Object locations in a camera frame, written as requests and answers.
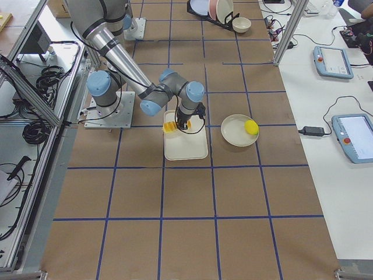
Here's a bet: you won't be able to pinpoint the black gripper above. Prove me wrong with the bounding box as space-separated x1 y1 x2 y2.
176 116 190 130

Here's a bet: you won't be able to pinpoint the yellow orange bread loaf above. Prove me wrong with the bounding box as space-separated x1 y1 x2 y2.
163 120 192 134

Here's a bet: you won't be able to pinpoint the blue plate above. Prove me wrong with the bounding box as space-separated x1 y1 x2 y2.
190 0 209 16

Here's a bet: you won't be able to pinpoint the cream round plate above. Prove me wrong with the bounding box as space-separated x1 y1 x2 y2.
221 114 259 147

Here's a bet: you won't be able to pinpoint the pink plate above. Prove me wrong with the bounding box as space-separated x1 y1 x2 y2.
208 0 218 20

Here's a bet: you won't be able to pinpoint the cream plate in rack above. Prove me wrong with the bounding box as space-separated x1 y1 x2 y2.
216 0 234 24

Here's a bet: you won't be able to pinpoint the cream rectangular tray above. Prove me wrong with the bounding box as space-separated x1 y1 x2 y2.
164 115 208 160

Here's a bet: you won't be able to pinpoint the yellow lemon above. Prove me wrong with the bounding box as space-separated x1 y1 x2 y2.
244 120 259 135

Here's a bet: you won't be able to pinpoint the black dish rack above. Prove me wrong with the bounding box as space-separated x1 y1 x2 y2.
186 1 240 32

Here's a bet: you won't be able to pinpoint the cream bowl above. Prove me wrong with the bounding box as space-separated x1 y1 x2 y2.
232 17 252 33

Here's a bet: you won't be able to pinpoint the black power adapter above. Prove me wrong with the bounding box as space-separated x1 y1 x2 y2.
298 126 325 137

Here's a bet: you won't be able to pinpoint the far blue teach pendant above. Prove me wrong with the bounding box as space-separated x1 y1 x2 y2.
313 45 354 79

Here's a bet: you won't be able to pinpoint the blue teach pendant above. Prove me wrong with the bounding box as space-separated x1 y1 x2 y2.
332 114 372 164
313 45 354 79

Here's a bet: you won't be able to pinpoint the near blue teach pendant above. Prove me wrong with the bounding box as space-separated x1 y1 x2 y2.
332 114 372 164

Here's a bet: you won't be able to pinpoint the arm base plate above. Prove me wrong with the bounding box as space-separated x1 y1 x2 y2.
124 17 146 40
84 91 136 129

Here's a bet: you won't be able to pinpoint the black coiled cables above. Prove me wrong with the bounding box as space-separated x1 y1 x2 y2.
23 120 50 145

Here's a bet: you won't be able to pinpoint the aluminium frame post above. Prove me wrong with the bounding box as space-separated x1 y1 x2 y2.
273 0 308 67

